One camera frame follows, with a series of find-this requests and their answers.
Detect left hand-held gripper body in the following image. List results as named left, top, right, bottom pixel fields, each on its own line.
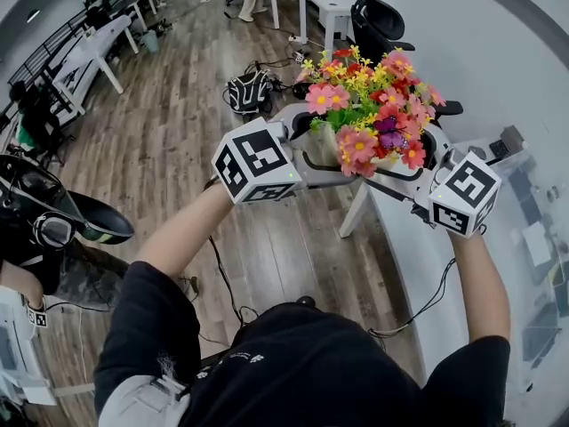
left=212, top=117, right=312, bottom=205

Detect black office chair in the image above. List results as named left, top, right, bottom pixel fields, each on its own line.
left=350, top=0, right=463, bottom=128

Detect person's left forearm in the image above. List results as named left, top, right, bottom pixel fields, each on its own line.
left=135, top=180, right=236, bottom=279

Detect grey shoulder pack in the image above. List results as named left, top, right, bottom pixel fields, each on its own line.
left=98, top=374, right=190, bottom=427

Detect colourful flowers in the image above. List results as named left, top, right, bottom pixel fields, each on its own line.
left=295, top=44, right=447, bottom=180

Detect black white patterned backpack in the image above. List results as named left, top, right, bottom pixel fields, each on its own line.
left=226, top=69, right=273, bottom=116

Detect clear plastic storage bin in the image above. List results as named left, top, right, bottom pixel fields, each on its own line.
left=486, top=149, right=569, bottom=395

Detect person's right forearm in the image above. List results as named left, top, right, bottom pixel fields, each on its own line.
left=446, top=227, right=511, bottom=342

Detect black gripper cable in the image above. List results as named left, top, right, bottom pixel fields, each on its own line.
left=368, top=258, right=458, bottom=340
left=208, top=236, right=259, bottom=328

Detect person's black shirt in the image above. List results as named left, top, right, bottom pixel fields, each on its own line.
left=93, top=260, right=511, bottom=427

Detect white work table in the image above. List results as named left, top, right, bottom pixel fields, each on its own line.
left=0, top=285, right=57, bottom=407

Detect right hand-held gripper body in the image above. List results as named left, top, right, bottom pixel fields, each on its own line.
left=411, top=147, right=502, bottom=239

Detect white side table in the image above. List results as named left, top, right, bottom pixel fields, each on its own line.
left=48, top=14, right=139, bottom=116

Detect white card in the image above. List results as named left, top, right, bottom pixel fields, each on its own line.
left=522, top=222, right=552, bottom=266

